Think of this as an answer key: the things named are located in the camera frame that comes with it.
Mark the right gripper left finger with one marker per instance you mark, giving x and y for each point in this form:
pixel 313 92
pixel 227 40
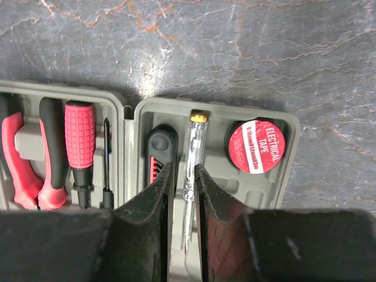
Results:
pixel 131 243

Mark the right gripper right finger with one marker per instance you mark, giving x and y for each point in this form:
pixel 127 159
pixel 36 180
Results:
pixel 238 243

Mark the red phillips screwdriver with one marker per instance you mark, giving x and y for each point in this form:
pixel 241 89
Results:
pixel 108 198

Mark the red black pliers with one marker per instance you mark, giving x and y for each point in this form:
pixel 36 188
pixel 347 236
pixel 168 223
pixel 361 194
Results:
pixel 30 190

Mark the red utility knife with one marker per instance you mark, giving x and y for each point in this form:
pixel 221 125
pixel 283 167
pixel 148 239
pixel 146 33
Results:
pixel 160 148

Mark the grey plastic tool case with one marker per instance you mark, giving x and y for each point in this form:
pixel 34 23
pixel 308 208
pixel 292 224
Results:
pixel 128 133

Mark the clear voltage tester screwdriver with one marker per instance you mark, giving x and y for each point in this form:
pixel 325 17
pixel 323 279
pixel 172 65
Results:
pixel 196 137

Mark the red flathead screwdriver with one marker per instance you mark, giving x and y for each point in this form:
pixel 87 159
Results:
pixel 80 138

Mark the red electrical tape roll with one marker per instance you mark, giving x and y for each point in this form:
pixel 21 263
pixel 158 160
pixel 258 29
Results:
pixel 255 146

